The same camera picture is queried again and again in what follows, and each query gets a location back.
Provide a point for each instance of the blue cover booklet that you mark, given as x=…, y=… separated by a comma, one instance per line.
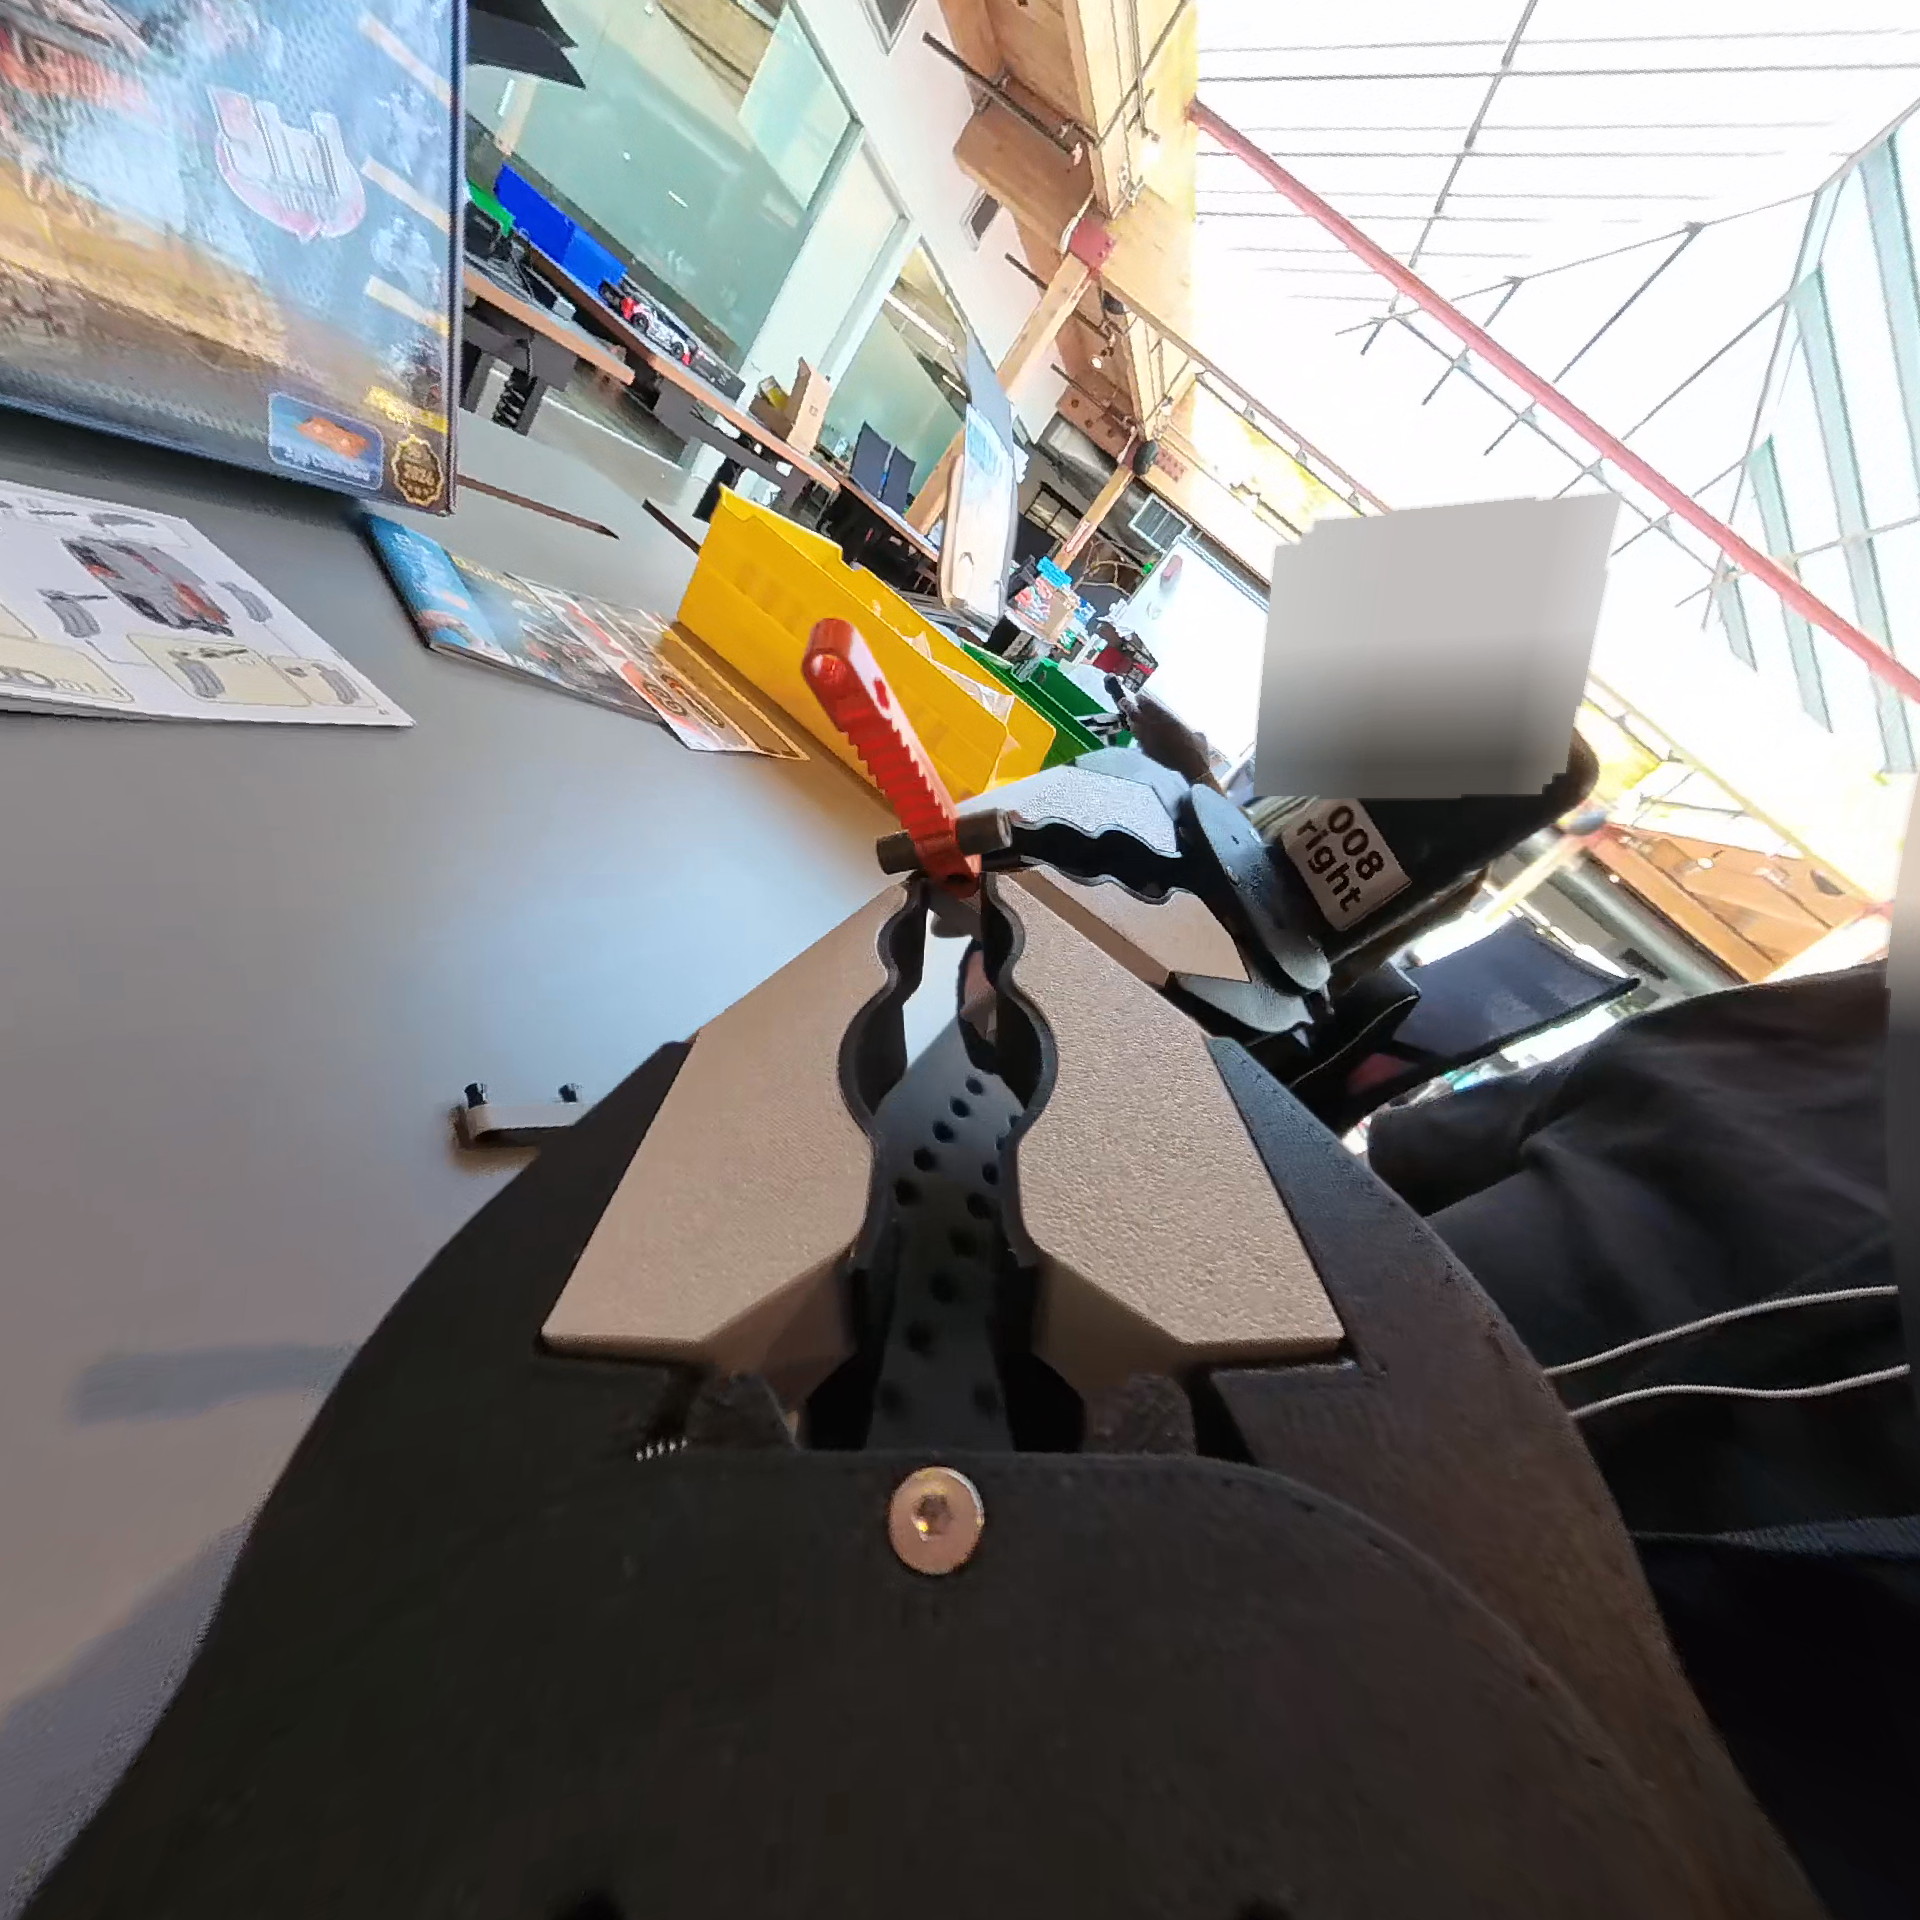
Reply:
x=556, y=630

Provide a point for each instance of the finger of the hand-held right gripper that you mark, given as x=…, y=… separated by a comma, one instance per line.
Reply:
x=1103, y=797
x=1162, y=943

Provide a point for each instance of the black perforated panel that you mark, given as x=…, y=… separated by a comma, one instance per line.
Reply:
x=946, y=1244

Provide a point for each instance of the green storage bin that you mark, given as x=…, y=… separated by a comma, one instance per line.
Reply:
x=1059, y=704

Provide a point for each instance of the yellow storage bin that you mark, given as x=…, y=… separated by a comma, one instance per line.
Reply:
x=840, y=661

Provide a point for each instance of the person's black jacket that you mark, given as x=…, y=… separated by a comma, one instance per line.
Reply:
x=1694, y=1202

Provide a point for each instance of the orange toy beam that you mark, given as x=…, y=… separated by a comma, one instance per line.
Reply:
x=901, y=750

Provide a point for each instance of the red ceiling pipe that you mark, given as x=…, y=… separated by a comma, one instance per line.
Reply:
x=1501, y=359

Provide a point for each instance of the dark grey toy pin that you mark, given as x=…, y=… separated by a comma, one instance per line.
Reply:
x=901, y=848

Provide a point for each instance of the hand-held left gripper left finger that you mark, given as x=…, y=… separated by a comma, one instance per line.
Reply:
x=720, y=1184

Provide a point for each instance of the blue storage bin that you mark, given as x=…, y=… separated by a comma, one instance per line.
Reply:
x=547, y=224

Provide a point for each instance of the open instruction booklet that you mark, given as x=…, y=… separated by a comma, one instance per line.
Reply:
x=166, y=616

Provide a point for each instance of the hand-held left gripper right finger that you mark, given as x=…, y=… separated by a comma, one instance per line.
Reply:
x=1162, y=1184

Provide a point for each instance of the blue toy robot box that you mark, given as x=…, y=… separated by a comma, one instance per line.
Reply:
x=226, y=224

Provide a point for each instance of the grey toy beam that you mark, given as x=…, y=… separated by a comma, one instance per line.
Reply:
x=511, y=1124

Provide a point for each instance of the background wooden table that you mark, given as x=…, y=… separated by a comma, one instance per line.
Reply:
x=556, y=324

